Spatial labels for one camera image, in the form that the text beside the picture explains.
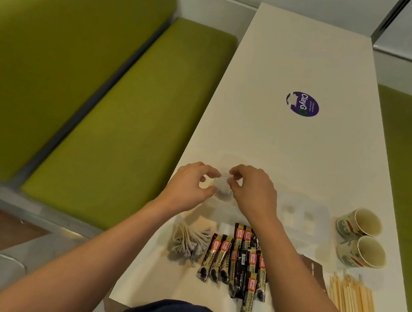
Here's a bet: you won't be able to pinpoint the person's right hand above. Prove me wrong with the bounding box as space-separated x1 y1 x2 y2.
219 162 287 231

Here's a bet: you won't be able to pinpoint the person's left hand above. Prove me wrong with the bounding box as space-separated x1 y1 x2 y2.
156 156 225 222

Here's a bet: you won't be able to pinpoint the small clear plastic packet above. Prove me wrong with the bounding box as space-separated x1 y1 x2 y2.
208 174 237 203

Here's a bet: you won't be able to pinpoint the person's right forearm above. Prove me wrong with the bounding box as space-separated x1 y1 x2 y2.
237 213 411 312

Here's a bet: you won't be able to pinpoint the person's left forearm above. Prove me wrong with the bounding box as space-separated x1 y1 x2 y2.
0 171 222 312

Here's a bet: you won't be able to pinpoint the pile of grey tea bags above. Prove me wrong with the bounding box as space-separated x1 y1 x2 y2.
165 212 220 271

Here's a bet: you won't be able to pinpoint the clear plastic tray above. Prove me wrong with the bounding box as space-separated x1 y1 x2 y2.
270 189 339 248

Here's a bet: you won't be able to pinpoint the pile of black coffee sachets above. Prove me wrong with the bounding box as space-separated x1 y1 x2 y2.
189 217 279 312

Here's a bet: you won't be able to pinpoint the long green bench seat cushion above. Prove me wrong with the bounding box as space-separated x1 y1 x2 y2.
16 0 241 248

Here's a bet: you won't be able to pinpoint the purple round sticker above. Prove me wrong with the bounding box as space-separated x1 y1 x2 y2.
284 89 323 120

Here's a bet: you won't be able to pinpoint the brown paper packets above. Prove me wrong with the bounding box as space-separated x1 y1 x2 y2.
294 254 333 292

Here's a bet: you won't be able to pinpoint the patterned paper cup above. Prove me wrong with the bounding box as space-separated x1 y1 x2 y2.
333 204 386 245
334 231 391 273

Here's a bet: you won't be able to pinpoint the large green bench backrest cushion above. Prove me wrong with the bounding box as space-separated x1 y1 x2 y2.
0 0 179 207

